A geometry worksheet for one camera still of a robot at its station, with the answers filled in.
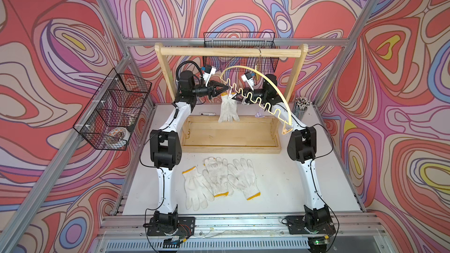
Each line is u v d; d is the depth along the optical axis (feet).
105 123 2.42
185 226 2.37
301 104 3.14
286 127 2.06
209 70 2.44
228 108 2.91
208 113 3.64
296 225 2.41
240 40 2.85
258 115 2.31
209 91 2.47
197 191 2.70
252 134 3.33
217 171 2.90
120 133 2.36
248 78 2.62
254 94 2.64
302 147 2.07
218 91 2.65
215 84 2.60
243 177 2.83
